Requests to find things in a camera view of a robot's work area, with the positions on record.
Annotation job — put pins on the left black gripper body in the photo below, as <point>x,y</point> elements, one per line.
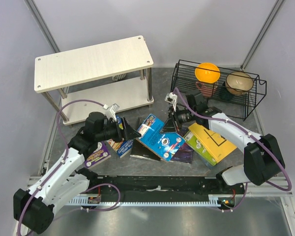
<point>112,131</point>

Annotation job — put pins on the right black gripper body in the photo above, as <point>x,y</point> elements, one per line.
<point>183,116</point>

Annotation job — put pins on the blue paperback book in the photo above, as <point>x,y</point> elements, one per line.
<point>164,145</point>

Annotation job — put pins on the green cartoon book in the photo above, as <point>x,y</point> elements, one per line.
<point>200,149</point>

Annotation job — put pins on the yellow hardcover book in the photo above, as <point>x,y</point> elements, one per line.
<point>217,146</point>

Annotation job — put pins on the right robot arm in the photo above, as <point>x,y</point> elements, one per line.
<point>262,158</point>

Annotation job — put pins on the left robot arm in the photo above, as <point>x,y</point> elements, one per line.
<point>36,207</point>

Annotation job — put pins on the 91-storey treehouse book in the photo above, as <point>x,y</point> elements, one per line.
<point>121,148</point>

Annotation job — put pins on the black moon and sixpence book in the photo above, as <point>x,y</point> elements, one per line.
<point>138,150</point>

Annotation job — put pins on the purple paperback book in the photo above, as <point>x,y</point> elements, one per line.
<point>100,155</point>

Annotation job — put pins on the purple robinson crusoe book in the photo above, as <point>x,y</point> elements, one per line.
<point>184,155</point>

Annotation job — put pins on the orange bowl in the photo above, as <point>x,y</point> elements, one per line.
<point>207,72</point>

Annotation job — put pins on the dark green cup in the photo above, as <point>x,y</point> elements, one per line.
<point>224,94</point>

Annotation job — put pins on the white coiled object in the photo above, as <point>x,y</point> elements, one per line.
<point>119,77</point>

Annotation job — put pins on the white two-tier shelf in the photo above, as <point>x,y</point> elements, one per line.
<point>94,63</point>

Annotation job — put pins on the beige brown bowl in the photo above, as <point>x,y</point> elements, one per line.
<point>239,83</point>

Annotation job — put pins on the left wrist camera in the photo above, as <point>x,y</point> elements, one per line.
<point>110,111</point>

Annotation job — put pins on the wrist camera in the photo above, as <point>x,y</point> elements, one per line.
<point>110,111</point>
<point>172,99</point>

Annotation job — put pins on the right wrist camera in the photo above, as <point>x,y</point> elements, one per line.
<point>172,99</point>

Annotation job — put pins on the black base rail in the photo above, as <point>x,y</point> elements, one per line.
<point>167,188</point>

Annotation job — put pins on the black wire dish rack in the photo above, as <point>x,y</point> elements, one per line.
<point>241,106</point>

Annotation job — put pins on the slotted cable duct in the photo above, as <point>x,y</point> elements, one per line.
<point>88,202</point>

